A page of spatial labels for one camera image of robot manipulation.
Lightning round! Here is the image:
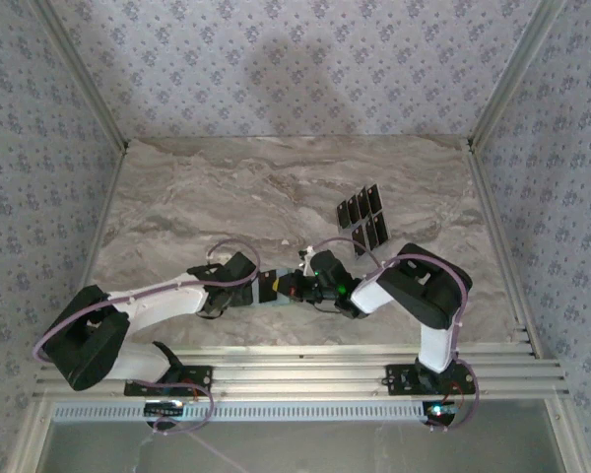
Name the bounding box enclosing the small grey device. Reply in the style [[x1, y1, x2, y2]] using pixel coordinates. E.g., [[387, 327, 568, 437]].
[[256, 268, 299, 305]]

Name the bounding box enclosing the small circuit board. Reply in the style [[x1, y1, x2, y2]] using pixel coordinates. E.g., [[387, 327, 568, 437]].
[[422, 399, 458, 429], [143, 400, 186, 419]]

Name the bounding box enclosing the grey metal panel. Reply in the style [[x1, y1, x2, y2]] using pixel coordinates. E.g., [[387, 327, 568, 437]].
[[41, 421, 567, 473]]

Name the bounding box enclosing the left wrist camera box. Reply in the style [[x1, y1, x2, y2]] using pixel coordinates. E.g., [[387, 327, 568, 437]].
[[221, 251, 259, 287]]

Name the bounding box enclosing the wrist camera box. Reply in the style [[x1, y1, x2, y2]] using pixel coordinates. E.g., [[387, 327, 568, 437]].
[[309, 249, 352, 293], [221, 251, 259, 287]]

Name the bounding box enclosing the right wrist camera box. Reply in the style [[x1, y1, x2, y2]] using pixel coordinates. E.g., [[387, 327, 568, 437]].
[[309, 249, 352, 293]]

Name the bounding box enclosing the aluminium base rail beam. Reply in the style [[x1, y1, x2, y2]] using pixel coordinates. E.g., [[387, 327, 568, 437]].
[[32, 344, 570, 400]]

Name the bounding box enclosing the grey slotted cable duct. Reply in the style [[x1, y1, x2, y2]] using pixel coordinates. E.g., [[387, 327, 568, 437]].
[[51, 401, 429, 424]]

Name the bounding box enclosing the aluminium side rail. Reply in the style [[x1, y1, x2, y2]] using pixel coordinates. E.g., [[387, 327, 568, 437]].
[[465, 139, 591, 473], [7, 142, 129, 473]]

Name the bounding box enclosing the aluminium corner post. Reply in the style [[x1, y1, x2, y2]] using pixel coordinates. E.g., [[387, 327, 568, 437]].
[[29, 0, 131, 152], [466, 0, 568, 152]]

